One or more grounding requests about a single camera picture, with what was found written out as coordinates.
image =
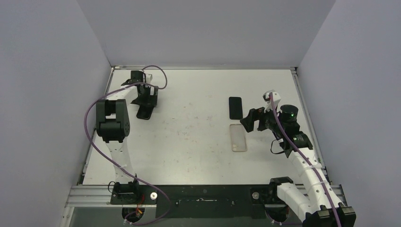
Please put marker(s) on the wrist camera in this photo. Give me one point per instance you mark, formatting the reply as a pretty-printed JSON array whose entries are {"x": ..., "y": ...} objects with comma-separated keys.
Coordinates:
[
  {"x": 147, "y": 78},
  {"x": 272, "y": 98}
]

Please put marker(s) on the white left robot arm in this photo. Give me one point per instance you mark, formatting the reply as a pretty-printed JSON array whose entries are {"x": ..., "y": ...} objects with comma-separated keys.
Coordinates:
[{"x": 113, "y": 126}]

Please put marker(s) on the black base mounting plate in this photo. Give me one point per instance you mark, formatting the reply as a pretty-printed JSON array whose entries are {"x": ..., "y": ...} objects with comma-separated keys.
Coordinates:
[{"x": 256, "y": 201}]

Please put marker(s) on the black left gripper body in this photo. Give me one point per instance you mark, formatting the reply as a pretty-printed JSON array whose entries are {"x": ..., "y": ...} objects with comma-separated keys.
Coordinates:
[{"x": 146, "y": 99}]

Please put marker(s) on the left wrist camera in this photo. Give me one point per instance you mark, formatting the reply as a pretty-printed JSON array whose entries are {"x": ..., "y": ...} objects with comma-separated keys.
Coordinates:
[{"x": 147, "y": 78}]

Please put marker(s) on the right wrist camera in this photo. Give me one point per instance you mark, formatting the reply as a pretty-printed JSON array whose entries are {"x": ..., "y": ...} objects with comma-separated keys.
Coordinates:
[{"x": 272, "y": 98}]

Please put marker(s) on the cream phone case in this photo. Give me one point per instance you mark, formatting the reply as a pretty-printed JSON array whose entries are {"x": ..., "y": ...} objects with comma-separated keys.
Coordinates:
[{"x": 237, "y": 138}]

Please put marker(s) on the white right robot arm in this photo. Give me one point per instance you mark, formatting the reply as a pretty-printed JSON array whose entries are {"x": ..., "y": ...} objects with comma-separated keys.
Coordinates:
[{"x": 319, "y": 206}]

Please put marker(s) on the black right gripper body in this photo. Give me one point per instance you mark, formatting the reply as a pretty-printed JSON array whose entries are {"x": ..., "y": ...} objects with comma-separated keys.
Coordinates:
[{"x": 259, "y": 116}]

